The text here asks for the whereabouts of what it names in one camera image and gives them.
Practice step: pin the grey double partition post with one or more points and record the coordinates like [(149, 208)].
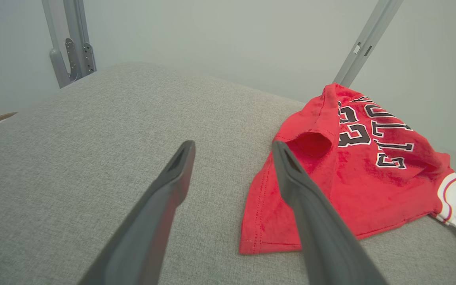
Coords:
[(366, 39)]

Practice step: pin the grey frame with perforated bracket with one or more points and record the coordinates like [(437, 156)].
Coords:
[(75, 39)]

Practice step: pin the red jersey with white sleeves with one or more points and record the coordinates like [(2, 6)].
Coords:
[(362, 190)]

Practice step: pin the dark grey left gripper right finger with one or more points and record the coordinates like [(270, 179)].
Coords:
[(323, 245)]

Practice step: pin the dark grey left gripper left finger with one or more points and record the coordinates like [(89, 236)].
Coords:
[(145, 237)]

